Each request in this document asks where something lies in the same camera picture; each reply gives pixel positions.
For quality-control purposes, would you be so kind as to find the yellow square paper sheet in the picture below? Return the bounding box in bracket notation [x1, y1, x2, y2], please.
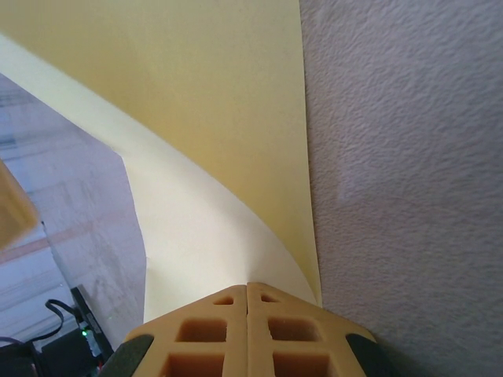
[0, 0, 323, 346]

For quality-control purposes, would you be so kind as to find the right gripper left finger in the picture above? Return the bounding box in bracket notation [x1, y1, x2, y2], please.
[102, 283, 248, 377]

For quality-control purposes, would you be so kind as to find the small black controller board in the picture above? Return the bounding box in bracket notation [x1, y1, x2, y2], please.
[78, 321, 101, 361]

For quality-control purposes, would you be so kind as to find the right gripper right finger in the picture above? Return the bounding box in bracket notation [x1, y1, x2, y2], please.
[246, 281, 402, 377]

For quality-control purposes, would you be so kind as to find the thin black cable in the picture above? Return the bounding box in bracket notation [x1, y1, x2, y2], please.
[39, 298, 82, 345]

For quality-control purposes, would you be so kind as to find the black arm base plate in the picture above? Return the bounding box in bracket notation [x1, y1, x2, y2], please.
[70, 285, 116, 372]

